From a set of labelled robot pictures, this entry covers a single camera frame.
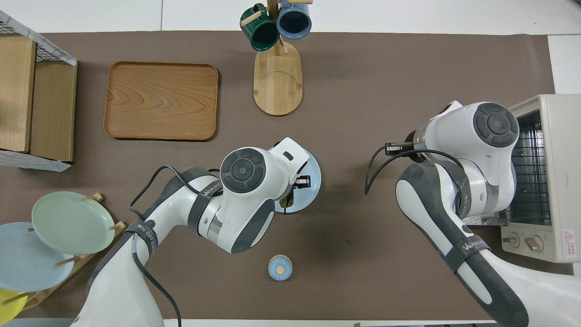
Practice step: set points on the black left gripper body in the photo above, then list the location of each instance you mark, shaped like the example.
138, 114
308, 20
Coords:
302, 181

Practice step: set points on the toaster oven glass door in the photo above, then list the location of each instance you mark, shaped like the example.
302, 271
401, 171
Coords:
485, 220

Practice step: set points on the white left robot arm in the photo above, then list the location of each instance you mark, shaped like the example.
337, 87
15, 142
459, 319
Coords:
240, 200

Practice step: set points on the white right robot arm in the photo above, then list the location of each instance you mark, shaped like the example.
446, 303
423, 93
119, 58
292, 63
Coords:
458, 181

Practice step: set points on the white toaster oven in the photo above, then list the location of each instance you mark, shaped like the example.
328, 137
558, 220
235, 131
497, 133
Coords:
563, 172

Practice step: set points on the wooden mug tree stand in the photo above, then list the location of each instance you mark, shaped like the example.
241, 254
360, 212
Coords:
278, 86

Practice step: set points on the brown table mat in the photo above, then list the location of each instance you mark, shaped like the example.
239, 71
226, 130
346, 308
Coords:
363, 68

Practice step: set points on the dark green ceramic mug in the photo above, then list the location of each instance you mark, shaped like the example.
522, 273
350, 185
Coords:
261, 32

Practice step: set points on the blue ceramic mug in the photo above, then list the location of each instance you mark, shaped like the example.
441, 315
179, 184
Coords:
294, 22

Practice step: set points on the wooden serving tray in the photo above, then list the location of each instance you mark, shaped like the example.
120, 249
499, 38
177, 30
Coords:
159, 100

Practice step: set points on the wooden plate rack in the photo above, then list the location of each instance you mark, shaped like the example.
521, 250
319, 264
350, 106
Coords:
86, 261

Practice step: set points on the pale green plate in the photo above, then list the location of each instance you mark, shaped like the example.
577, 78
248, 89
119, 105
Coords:
72, 222

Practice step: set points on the wooden stepped shelf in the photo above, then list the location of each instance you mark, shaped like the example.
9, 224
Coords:
50, 113

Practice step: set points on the light blue racked plate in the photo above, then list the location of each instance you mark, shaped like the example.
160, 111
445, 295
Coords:
27, 263

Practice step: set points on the yellow plate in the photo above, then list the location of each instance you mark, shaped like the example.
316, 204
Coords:
9, 309

